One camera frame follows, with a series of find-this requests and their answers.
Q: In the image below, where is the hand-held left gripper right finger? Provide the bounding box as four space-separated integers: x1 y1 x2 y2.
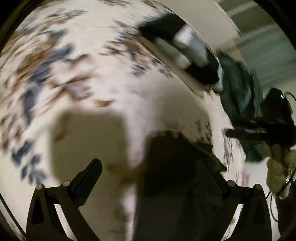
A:
196 159 272 241

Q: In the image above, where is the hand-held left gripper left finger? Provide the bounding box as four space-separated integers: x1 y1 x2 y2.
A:
26 159 102 241

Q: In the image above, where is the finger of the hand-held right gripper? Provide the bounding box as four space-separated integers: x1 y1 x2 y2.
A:
225 127 271 142

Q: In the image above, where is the black striped sweater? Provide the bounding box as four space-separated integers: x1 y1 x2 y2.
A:
133 130 243 241

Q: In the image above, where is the person's right forearm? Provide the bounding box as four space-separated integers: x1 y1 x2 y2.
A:
275 178 296 235

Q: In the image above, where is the person's right hand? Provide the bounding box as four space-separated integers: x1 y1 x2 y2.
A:
265 144 296 198

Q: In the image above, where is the green blanket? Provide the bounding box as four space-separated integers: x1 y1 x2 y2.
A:
217 51 264 163

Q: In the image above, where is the grey-green curtain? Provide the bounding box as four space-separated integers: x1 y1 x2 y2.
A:
217 0 296 93

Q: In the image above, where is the floral bed sheet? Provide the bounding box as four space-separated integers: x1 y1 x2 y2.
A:
0 0 255 241

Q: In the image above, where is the folded striped sweater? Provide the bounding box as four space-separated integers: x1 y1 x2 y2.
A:
139 13 224 92

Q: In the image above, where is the folded grey garment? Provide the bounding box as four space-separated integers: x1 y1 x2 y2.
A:
154 38 193 69

